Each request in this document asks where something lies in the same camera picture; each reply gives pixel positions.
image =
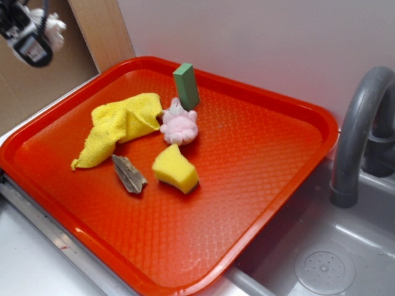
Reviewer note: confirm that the yellow sponge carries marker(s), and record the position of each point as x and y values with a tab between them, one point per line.
172	168

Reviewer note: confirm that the pink plush bunny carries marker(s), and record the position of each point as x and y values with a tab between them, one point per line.
178	125

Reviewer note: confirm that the grey plastic sink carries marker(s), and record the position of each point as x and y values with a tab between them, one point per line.
311	247

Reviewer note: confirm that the white paper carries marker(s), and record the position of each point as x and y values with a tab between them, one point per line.
53	30

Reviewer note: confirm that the red plastic tray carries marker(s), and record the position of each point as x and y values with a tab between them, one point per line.
202	206

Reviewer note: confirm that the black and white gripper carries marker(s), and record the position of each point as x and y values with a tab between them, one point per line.
25	37

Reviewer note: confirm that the yellow microfiber cloth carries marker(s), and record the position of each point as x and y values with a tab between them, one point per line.
117	123

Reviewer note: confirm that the green rectangular block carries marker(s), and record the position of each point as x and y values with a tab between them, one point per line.
187	89

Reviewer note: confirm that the brown cardboard box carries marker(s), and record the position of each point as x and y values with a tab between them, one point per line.
26	90

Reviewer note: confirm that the grey plastic faucet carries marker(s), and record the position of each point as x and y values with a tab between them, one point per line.
366	140

